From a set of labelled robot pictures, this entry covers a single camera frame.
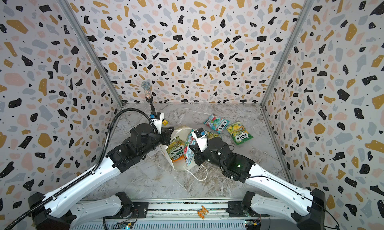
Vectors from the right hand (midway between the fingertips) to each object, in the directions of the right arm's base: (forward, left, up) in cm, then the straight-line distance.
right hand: (187, 144), depth 66 cm
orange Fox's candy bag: (+2, +7, -21) cm, 22 cm away
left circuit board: (-28, +29, -27) cm, 49 cm away
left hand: (+8, +7, +3) cm, 11 cm away
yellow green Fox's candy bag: (+24, -31, -27) cm, 48 cm away
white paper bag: (-2, -3, -29) cm, 29 cm away
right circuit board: (-26, -30, -28) cm, 49 cm away
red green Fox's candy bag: (+32, -16, -26) cm, 44 cm away
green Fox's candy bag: (-2, 0, -4) cm, 5 cm away
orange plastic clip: (-22, -7, -27) cm, 35 cm away
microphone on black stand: (+36, +27, +4) cm, 45 cm away
